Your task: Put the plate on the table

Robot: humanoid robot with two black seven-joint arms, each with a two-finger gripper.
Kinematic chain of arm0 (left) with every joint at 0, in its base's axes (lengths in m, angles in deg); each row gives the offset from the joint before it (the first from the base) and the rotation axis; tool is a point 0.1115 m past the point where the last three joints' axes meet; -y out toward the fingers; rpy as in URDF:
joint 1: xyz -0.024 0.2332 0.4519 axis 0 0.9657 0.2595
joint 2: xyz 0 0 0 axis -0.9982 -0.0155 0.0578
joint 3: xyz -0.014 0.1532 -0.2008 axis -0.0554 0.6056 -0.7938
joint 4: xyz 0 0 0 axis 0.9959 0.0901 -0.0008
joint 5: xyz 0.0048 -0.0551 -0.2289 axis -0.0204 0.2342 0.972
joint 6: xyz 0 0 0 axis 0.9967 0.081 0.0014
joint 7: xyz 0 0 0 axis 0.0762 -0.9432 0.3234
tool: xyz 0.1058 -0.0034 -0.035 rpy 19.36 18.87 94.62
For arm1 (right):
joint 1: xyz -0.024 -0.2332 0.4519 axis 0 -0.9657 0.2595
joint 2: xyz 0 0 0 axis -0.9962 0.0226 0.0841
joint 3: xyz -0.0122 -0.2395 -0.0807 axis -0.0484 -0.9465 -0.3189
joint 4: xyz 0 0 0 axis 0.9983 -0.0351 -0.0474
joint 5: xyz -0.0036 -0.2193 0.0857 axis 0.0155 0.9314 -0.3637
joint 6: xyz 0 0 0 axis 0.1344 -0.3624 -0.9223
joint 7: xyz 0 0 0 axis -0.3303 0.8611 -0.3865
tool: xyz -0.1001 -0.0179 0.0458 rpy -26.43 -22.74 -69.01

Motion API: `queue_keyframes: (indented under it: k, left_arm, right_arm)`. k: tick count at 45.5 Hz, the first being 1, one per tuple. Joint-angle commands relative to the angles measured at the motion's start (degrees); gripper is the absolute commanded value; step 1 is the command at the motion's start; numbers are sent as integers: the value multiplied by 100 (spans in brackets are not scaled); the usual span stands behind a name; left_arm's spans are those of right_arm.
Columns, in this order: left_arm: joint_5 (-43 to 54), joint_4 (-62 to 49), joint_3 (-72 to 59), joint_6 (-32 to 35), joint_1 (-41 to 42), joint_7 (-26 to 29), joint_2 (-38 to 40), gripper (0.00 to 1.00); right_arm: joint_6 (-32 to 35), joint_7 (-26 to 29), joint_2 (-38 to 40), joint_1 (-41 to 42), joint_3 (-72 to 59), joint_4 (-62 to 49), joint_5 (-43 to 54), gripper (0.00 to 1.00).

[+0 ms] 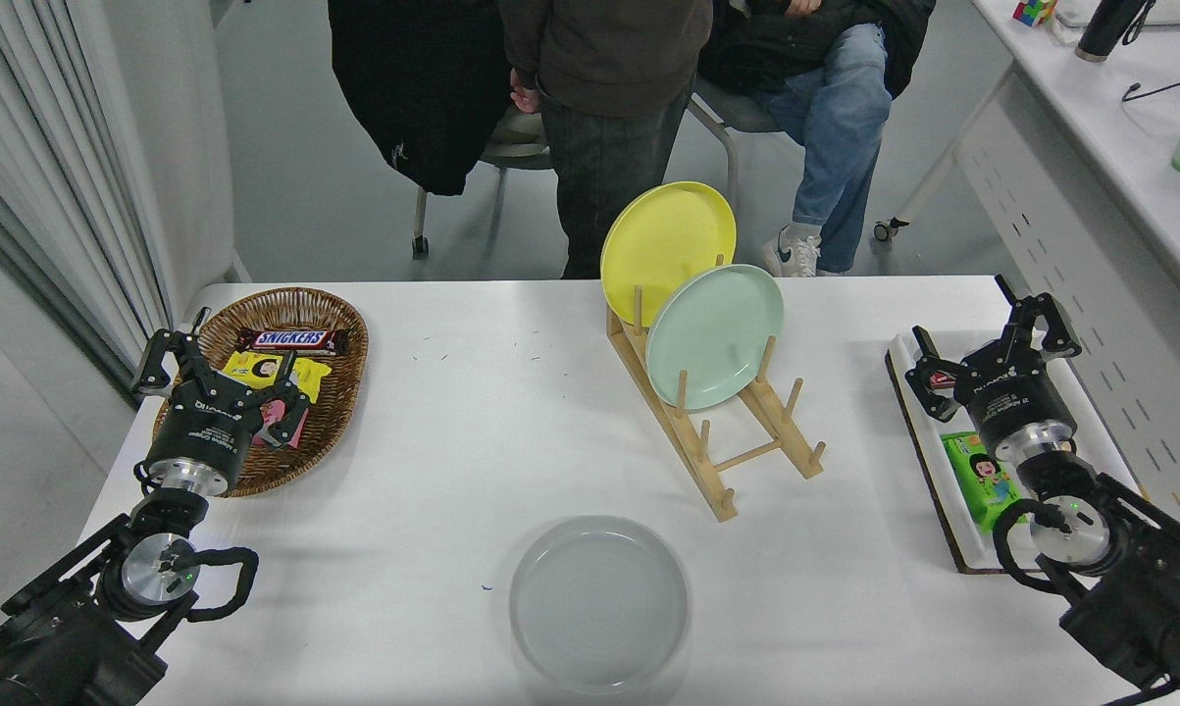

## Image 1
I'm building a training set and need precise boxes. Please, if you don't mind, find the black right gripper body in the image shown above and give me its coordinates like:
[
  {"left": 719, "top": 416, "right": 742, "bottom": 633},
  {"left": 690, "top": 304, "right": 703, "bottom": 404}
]
[{"left": 952, "top": 363, "right": 1077, "bottom": 454}]

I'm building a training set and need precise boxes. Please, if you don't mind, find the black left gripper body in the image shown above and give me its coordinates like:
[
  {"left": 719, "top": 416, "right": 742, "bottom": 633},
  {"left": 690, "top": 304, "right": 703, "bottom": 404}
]
[{"left": 144, "top": 387, "right": 263, "bottom": 481}]

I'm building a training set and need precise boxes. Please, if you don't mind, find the grey plate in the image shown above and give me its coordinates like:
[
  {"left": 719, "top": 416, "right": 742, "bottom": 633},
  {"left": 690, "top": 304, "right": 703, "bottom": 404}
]
[{"left": 509, "top": 516, "right": 691, "bottom": 695}]

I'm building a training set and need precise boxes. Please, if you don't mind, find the mint green plate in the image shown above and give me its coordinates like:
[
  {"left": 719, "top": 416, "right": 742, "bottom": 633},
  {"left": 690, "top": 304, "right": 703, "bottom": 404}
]
[{"left": 645, "top": 263, "right": 785, "bottom": 411}]

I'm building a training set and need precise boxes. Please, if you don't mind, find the wooden plate rack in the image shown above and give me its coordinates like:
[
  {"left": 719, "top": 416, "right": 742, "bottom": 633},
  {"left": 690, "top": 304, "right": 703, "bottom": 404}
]
[{"left": 605, "top": 255, "right": 828, "bottom": 524}]

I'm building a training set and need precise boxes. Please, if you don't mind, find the yellow plate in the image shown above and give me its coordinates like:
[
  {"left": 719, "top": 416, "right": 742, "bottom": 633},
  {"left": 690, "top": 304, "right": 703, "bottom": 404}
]
[{"left": 600, "top": 180, "right": 738, "bottom": 328}]

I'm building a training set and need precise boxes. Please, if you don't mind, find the pink snack packet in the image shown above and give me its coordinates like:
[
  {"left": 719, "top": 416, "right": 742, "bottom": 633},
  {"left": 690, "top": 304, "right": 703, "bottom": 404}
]
[{"left": 251, "top": 392, "right": 311, "bottom": 450}]

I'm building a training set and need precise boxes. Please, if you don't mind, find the brown wicker basket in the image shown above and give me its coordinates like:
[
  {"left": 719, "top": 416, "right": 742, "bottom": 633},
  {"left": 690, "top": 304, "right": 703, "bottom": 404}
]
[{"left": 153, "top": 286, "right": 370, "bottom": 498}]

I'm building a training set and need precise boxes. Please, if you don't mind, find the yellow snack packet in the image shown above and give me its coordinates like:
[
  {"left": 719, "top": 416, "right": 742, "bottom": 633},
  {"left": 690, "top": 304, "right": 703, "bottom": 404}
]
[{"left": 220, "top": 350, "right": 333, "bottom": 405}]

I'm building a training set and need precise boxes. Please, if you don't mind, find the Snickers chocolate bar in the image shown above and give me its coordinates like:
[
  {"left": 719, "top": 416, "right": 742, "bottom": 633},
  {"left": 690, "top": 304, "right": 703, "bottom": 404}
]
[{"left": 234, "top": 327, "right": 350, "bottom": 356}]

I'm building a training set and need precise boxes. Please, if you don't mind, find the green snack packet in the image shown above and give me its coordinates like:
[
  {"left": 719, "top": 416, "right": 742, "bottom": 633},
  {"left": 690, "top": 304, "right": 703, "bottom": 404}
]
[{"left": 941, "top": 431, "right": 1024, "bottom": 533}]

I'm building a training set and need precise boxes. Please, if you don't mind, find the white rectangular tray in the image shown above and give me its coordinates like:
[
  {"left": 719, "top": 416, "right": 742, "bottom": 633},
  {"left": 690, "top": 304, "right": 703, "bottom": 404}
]
[{"left": 889, "top": 328, "right": 1140, "bottom": 575}]

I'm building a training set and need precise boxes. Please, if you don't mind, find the white side desk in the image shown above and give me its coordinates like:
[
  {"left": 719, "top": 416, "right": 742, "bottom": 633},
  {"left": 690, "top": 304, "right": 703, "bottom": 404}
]
[{"left": 874, "top": 0, "right": 1180, "bottom": 550}]

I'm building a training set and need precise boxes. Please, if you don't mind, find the seated person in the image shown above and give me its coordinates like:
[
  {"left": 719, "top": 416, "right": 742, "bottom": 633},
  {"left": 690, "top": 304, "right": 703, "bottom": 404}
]
[{"left": 697, "top": 0, "right": 939, "bottom": 277}]

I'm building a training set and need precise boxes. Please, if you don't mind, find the white curtain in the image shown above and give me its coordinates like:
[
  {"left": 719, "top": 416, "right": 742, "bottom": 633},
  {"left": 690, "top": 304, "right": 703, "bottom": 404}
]
[{"left": 0, "top": 0, "right": 179, "bottom": 403}]

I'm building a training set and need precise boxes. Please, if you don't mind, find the black thermos bottle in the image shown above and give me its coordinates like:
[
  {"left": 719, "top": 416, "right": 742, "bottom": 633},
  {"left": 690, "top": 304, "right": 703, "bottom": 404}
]
[{"left": 1076, "top": 0, "right": 1154, "bottom": 64}]

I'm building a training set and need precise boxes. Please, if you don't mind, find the grey chair with person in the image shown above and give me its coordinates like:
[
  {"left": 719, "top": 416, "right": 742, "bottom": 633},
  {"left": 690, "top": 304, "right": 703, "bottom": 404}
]
[{"left": 688, "top": 80, "right": 787, "bottom": 197}]

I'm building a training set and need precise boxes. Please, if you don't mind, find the grey chair with jacket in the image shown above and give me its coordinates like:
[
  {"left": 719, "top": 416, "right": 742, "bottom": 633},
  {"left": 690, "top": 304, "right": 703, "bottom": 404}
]
[{"left": 411, "top": 103, "right": 556, "bottom": 261}]

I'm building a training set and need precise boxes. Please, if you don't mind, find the black jacket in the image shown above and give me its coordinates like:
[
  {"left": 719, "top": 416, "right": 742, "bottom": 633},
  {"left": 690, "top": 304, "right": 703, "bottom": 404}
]
[{"left": 328, "top": 0, "right": 517, "bottom": 197}]

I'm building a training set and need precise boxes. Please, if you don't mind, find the white flat device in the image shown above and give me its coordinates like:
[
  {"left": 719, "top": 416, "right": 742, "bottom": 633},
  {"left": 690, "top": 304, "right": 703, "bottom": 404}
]
[{"left": 1053, "top": 0, "right": 1180, "bottom": 30}]

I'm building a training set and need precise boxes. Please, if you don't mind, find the standing person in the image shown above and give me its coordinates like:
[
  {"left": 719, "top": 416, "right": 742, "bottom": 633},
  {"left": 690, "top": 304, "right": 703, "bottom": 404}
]
[{"left": 496, "top": 0, "right": 713, "bottom": 280}]

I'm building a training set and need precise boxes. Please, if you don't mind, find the black cable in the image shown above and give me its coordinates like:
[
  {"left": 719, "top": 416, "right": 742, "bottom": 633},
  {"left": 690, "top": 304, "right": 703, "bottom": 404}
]
[{"left": 1123, "top": 81, "right": 1180, "bottom": 114}]

